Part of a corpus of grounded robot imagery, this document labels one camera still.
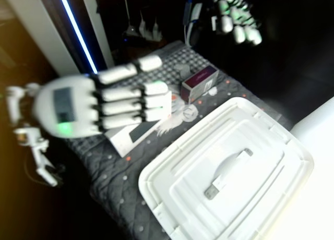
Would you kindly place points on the narrow white frame post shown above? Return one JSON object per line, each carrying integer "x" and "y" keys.
{"x": 97, "y": 26}

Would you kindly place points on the maroon small box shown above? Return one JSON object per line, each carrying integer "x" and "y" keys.
{"x": 199, "y": 83}

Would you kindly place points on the blue-white LED light strip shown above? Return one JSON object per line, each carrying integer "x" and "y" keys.
{"x": 78, "y": 34}

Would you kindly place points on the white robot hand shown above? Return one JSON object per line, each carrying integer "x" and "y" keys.
{"x": 238, "y": 18}
{"x": 68, "y": 107}

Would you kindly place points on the power strip with white plugs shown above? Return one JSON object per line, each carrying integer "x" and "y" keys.
{"x": 147, "y": 31}

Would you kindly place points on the grey quilt with bear print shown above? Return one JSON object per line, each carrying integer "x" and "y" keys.
{"x": 109, "y": 177}

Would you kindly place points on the wide white frame post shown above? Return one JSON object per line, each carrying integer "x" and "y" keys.
{"x": 39, "y": 28}

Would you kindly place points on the white plastic lid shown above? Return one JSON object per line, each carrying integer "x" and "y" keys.
{"x": 235, "y": 172}

